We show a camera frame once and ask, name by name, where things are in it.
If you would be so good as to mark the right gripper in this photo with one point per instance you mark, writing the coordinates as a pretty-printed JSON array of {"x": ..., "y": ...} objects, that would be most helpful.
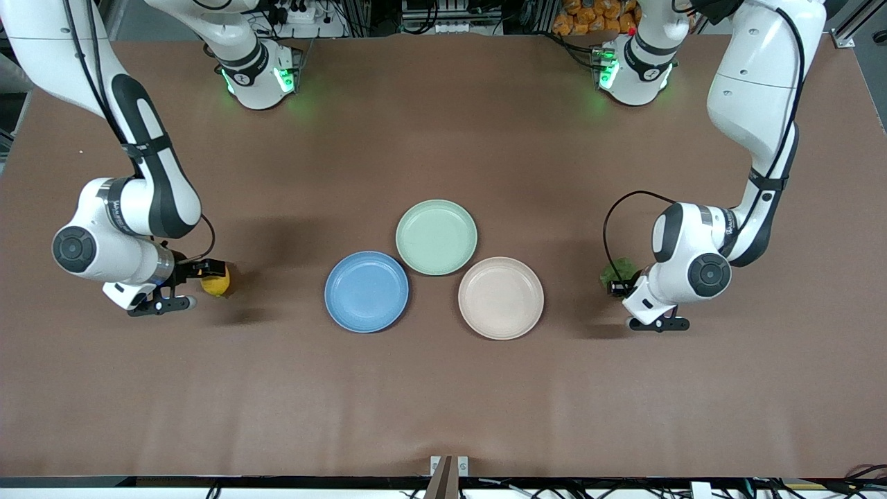
[{"x": 184, "y": 269}]

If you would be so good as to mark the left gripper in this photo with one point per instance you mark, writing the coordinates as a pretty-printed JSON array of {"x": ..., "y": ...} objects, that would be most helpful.
[{"x": 619, "y": 287}]

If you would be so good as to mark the green lettuce leaf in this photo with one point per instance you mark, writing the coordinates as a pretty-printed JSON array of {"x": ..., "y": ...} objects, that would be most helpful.
[{"x": 619, "y": 269}]

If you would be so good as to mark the yellow lemon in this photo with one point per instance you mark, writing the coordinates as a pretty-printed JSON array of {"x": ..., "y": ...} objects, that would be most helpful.
[{"x": 220, "y": 285}]

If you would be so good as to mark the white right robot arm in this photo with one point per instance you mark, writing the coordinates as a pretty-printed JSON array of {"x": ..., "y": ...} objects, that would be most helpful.
[{"x": 90, "y": 242}]

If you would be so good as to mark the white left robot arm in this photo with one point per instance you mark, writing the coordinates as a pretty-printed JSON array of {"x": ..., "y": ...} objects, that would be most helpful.
[{"x": 755, "y": 83}]

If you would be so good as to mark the beige plate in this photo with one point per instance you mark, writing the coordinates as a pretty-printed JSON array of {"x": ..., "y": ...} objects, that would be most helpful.
[{"x": 500, "y": 298}]

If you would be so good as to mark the blue plate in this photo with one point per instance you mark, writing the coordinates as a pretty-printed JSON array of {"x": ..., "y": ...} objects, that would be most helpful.
[{"x": 366, "y": 291}]

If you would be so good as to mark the light green plate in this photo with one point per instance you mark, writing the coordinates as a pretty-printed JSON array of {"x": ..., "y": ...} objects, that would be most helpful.
[{"x": 436, "y": 237}]

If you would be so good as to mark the orange packaged items pile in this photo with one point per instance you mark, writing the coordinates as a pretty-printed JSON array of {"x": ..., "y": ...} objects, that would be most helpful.
[{"x": 596, "y": 17}]

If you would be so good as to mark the white power strip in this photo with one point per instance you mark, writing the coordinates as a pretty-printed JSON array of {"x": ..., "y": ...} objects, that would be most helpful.
[{"x": 305, "y": 17}]

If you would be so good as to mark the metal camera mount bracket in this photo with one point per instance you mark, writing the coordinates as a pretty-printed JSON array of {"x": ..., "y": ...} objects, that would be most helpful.
[{"x": 447, "y": 478}]

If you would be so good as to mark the aluminium frame profile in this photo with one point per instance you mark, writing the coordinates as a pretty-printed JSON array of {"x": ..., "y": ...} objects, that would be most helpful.
[{"x": 847, "y": 31}]

